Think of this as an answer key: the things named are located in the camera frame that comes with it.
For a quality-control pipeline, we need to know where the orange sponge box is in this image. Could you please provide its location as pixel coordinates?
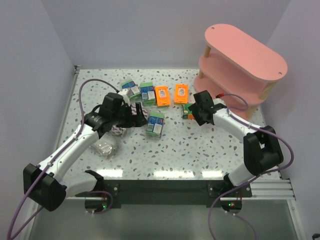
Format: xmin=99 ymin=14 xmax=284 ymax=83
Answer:
xmin=155 ymin=86 xmax=171 ymax=107
xmin=181 ymin=103 xmax=194 ymax=120
xmin=174 ymin=84 xmax=189 ymax=105

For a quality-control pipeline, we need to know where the green sponge pack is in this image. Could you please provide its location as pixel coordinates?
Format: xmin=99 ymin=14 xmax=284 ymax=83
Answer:
xmin=140 ymin=82 xmax=156 ymax=106
xmin=145 ymin=112 xmax=165 ymax=138
xmin=121 ymin=79 xmax=141 ymax=99

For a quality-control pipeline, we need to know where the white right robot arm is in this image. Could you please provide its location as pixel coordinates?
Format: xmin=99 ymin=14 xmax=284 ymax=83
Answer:
xmin=188 ymin=90 xmax=284 ymax=192

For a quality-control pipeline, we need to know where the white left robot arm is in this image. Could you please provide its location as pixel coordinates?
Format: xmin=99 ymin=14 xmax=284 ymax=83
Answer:
xmin=23 ymin=92 xmax=148 ymax=212

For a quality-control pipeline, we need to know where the pink three-tier shelf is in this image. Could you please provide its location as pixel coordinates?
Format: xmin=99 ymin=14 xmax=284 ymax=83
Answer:
xmin=193 ymin=23 xmax=288 ymax=120

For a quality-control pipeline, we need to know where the purple striped sponge in wrap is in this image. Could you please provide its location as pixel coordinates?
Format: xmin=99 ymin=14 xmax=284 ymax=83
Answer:
xmin=130 ymin=103 xmax=150 ymax=120

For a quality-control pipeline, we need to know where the grey scrubber in wrap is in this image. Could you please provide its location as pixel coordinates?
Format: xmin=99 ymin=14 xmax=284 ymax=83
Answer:
xmin=90 ymin=134 xmax=119 ymax=158

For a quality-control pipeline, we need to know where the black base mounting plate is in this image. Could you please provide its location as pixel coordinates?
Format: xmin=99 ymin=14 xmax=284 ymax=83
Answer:
xmin=74 ymin=179 xmax=253 ymax=209

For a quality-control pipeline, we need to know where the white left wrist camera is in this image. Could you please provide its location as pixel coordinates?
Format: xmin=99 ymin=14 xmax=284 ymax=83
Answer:
xmin=118 ymin=88 xmax=134 ymax=105

